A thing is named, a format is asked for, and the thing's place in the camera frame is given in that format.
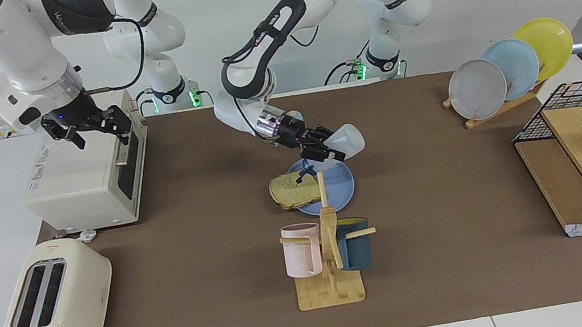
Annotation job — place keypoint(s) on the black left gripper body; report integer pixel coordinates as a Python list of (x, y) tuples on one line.
[(293, 131)]

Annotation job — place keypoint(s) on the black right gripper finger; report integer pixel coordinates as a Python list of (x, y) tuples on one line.
[(69, 136), (121, 118)]

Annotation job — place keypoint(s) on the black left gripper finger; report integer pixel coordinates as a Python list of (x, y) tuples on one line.
[(324, 154), (323, 133)]

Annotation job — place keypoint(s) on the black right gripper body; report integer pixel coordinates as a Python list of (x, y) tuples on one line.
[(75, 112)]

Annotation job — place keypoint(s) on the translucent bottle navy cap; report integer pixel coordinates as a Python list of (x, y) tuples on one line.
[(348, 140)]

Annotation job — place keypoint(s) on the slice of toast bread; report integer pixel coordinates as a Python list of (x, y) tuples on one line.
[(292, 189)]

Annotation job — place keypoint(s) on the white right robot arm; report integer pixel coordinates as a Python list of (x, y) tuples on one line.
[(13, 43)]

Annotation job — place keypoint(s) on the grey round plate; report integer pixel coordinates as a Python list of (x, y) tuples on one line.
[(479, 89)]

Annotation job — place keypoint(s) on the light blue round plate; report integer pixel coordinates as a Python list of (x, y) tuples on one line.
[(518, 60)]

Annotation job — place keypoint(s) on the yellow round plate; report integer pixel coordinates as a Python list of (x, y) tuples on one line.
[(549, 41)]

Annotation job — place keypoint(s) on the white toaster oven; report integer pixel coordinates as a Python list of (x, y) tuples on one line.
[(75, 184)]

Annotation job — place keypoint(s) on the dark teal mug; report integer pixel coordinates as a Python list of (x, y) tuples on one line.
[(359, 251)]

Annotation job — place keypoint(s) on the pink ribbed mug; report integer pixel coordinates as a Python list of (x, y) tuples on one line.
[(299, 254)]

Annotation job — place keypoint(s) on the wooden mug tree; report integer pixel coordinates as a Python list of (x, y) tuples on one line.
[(330, 293)]

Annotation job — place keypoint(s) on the cream two-slot toaster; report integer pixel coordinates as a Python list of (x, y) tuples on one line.
[(75, 299)]

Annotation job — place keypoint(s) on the wooden dish rack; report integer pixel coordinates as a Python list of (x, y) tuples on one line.
[(497, 112)]

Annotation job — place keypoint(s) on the brown table mat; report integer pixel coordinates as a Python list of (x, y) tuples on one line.
[(200, 287)]

